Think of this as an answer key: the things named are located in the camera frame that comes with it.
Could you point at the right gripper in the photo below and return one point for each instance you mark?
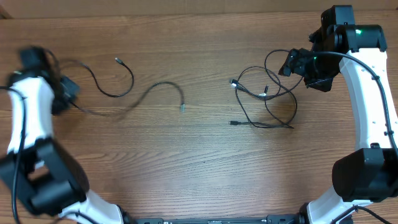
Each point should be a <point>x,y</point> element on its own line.
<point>324,84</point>

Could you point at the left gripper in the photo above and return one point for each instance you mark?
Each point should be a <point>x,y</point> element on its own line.
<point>69,85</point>

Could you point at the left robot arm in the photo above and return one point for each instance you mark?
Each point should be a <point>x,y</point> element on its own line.
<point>39,172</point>

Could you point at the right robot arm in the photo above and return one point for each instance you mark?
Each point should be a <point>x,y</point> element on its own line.
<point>358,53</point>

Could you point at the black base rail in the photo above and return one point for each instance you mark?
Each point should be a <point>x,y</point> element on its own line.
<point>270,219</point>

